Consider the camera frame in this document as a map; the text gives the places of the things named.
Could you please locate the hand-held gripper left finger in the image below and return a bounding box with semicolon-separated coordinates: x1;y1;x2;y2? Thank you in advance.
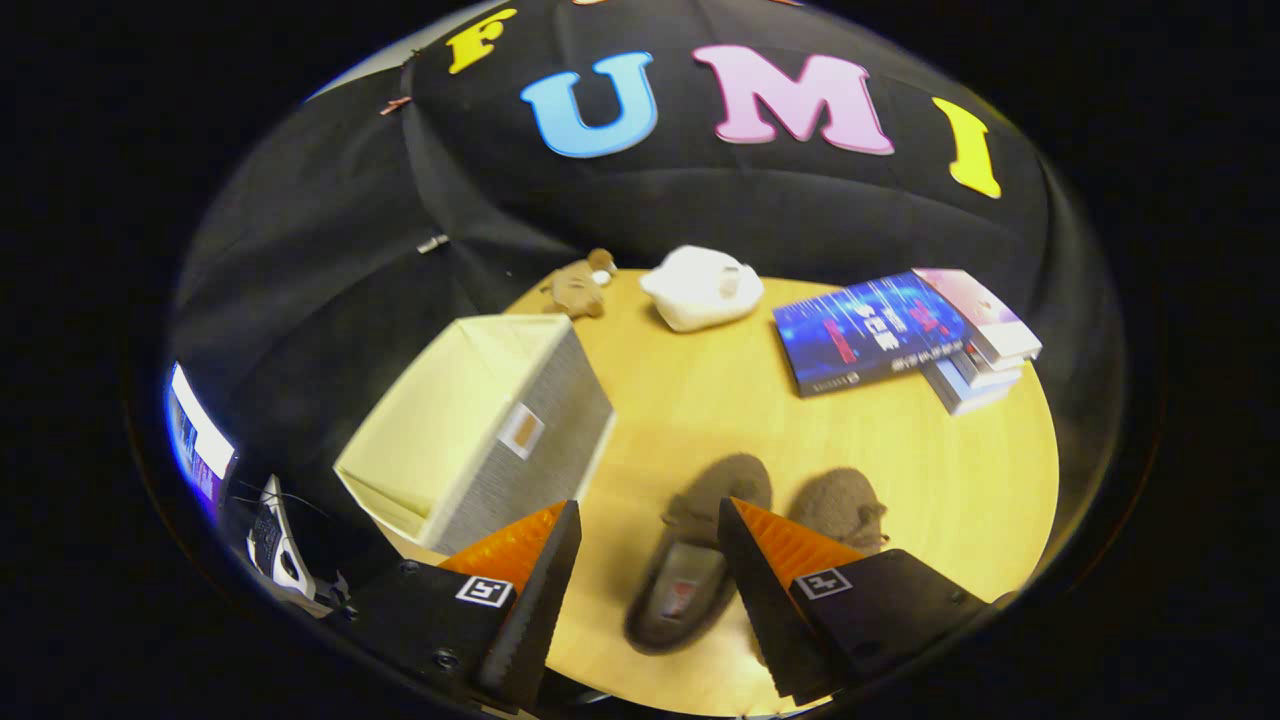
335;500;583;713

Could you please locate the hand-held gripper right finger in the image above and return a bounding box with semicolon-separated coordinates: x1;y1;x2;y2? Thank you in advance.
717;497;1011;706

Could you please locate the brown fluffy shoe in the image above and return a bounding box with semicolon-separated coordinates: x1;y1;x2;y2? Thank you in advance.
785;468;889;556
623;453;773;656

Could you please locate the grey fabric storage box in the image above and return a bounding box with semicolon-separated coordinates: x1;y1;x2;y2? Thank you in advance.
333;313;616;556

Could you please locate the black white device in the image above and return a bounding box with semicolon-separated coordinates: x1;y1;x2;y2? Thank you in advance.
248;475;331;606

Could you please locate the light blue book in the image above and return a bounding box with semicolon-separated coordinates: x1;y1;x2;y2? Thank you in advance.
920;355;1016;416

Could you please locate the white plush toy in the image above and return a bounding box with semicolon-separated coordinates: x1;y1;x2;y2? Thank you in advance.
640;245;764;333

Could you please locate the brown plush toy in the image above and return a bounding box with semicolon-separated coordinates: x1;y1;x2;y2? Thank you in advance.
540;248;618;321

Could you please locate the pink white book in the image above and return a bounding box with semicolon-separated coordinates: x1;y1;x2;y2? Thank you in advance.
912;267;1043;363

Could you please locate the computer monitor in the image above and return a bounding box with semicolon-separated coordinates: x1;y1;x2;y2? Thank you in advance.
165;362;239;516

